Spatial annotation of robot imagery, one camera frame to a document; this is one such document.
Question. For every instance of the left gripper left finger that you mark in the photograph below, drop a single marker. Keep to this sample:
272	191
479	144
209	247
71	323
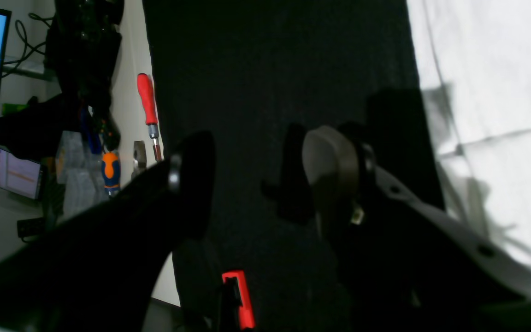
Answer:
97	271

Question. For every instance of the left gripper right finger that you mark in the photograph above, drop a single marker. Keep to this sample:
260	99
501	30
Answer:
407	265

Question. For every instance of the white t-shirt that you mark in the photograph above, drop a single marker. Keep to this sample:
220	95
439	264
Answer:
474	62

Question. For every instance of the orange blue screwdriver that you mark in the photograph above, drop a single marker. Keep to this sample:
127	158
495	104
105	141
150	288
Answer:
111	173

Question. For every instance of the small display screen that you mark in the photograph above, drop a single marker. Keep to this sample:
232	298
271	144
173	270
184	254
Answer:
22	177

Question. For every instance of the red clamp top left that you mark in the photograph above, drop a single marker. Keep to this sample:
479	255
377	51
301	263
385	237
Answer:
235	311

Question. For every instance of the black table cloth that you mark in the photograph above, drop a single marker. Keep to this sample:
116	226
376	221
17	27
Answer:
258	73

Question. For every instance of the red handled screwdriver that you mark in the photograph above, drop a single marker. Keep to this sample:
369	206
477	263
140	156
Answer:
146	92

